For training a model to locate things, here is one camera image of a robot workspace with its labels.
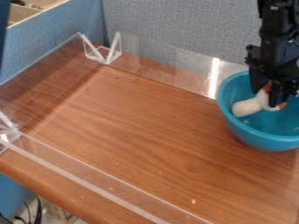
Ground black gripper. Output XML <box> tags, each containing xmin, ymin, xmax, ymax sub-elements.
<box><xmin>245</xmin><ymin>44</ymin><xmax>299</xmax><ymax>107</ymax></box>

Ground white brown toy mushroom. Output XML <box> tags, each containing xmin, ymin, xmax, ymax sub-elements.
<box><xmin>230</xmin><ymin>84</ymin><xmax>285</xmax><ymax>117</ymax></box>

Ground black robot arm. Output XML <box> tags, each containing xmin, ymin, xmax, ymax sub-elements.
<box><xmin>245</xmin><ymin>0</ymin><xmax>299</xmax><ymax>109</ymax></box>

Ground blue plastic bowl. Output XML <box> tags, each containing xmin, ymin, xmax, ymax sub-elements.
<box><xmin>217</xmin><ymin>72</ymin><xmax>299</xmax><ymax>152</ymax></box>

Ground clear acrylic front barrier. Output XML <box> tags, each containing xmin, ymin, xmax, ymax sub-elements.
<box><xmin>0</xmin><ymin>111</ymin><xmax>212</xmax><ymax>224</ymax></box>

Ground wooden shelf box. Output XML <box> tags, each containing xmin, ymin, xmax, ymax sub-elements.
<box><xmin>7</xmin><ymin>0</ymin><xmax>69</xmax><ymax>27</ymax></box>

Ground clear acrylic corner bracket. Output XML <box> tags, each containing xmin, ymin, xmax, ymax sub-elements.
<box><xmin>78</xmin><ymin>31</ymin><xmax>122</xmax><ymax>65</ymax></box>

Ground black floor cables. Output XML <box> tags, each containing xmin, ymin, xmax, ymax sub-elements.
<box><xmin>0</xmin><ymin>195</ymin><xmax>43</xmax><ymax>224</ymax></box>

